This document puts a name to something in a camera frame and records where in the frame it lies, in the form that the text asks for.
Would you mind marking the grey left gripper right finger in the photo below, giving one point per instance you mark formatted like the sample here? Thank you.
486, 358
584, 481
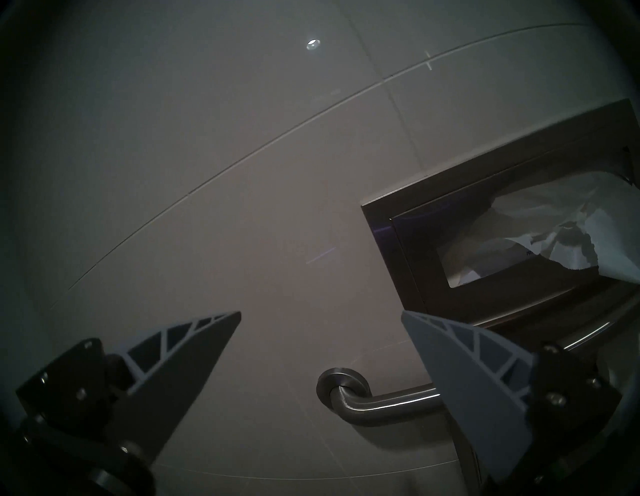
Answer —
465, 390

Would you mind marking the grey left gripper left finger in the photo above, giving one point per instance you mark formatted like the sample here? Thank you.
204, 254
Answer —
175, 370

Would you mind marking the white paper seat cover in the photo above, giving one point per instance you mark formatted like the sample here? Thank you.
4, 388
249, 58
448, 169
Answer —
600, 220

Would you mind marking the long steel grab bar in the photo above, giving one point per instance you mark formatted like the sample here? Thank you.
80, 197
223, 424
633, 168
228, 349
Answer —
360, 402

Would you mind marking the small round ceiling light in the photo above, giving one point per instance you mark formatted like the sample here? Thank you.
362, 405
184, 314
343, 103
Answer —
313, 44

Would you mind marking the stainless steel wall dispenser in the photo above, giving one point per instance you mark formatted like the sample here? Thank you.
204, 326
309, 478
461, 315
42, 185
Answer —
415, 240

